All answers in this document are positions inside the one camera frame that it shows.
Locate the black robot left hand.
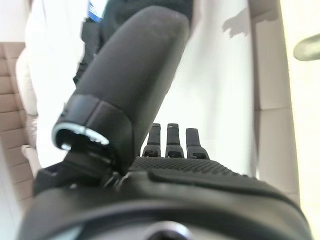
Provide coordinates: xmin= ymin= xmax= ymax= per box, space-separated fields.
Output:
xmin=16 ymin=5 xmax=313 ymax=240

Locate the white garment with blue band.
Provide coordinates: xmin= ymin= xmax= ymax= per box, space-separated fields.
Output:
xmin=16 ymin=0 xmax=101 ymax=121

